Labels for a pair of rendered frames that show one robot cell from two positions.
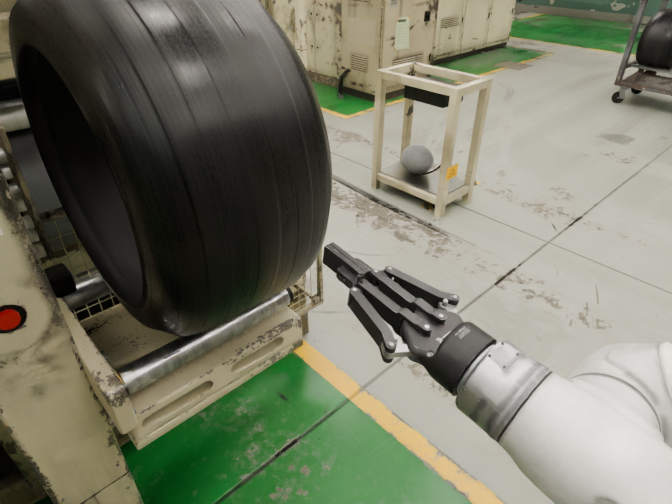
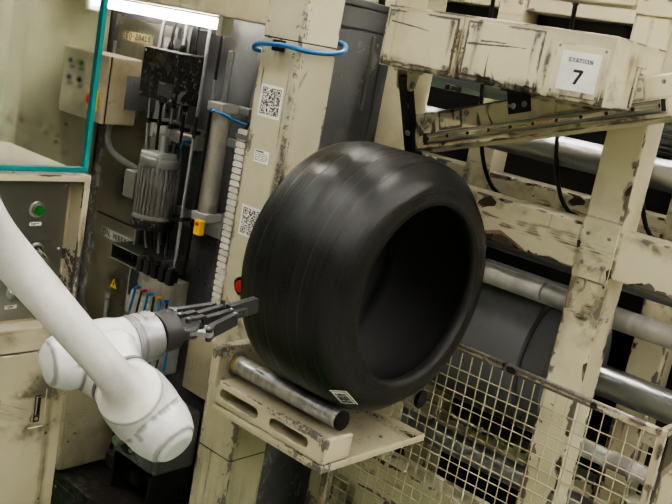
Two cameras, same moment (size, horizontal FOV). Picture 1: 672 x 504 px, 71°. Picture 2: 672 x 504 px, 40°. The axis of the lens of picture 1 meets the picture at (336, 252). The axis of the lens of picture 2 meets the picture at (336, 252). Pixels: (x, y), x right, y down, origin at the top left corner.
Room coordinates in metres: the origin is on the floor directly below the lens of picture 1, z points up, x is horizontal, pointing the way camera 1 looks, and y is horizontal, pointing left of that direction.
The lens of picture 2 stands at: (0.46, -1.70, 1.66)
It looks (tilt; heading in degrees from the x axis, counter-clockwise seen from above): 13 degrees down; 84
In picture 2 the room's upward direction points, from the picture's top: 11 degrees clockwise
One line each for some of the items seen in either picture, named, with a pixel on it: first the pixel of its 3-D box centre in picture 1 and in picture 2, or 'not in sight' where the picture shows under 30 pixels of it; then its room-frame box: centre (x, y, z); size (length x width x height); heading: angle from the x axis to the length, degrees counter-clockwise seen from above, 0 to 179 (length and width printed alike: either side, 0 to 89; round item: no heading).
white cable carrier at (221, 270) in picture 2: not in sight; (236, 225); (0.46, 0.54, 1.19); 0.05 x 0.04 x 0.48; 43
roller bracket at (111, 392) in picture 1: (79, 343); (276, 354); (0.61, 0.45, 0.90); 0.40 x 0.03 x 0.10; 43
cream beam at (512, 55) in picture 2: not in sight; (514, 58); (1.03, 0.43, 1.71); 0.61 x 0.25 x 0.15; 133
